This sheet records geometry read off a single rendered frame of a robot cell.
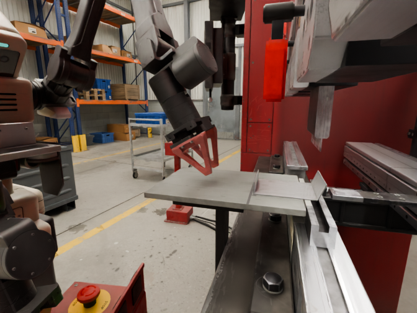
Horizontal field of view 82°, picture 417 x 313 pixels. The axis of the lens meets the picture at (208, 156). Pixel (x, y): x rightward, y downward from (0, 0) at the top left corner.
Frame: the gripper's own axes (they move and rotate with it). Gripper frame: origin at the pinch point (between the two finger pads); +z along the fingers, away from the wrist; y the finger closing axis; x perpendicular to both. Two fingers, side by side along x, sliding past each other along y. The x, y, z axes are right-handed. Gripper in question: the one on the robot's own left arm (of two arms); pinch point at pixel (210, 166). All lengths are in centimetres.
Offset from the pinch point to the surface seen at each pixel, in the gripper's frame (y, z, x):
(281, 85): -16.0, -6.3, -17.5
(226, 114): 726, -44, 149
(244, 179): 3.3, 5.7, -3.8
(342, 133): 85, 24, -35
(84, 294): -14.1, 9.2, 28.2
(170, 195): -9.0, 0.4, 5.4
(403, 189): 20.4, 27.2, -32.1
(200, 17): 747, -349, 80
